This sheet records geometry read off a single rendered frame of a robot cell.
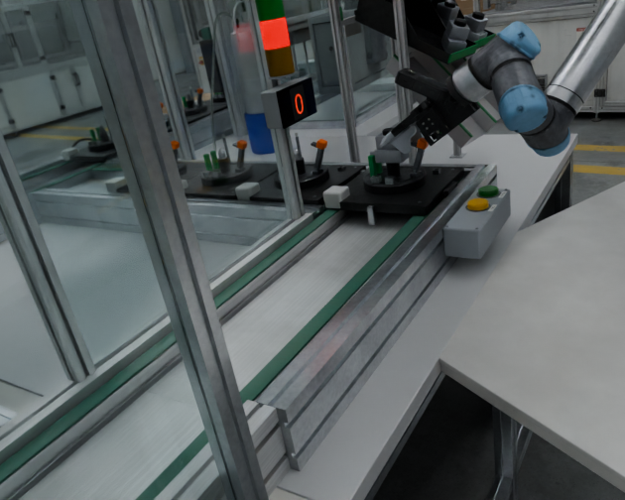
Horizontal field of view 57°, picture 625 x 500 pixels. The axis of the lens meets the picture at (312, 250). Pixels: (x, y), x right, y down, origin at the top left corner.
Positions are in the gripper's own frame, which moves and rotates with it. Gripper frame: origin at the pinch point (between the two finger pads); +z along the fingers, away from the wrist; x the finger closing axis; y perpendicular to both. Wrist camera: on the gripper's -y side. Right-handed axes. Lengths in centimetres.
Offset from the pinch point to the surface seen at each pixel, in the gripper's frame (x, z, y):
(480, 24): 39.8, -17.0, -8.5
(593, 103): 400, 66, 69
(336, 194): -12.1, 11.5, 2.9
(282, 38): -20.0, -7.1, -25.7
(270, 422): -74, -7, 20
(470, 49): 29.3, -15.2, -4.7
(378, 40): 115, 43, -38
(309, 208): -14.1, 18.5, 1.5
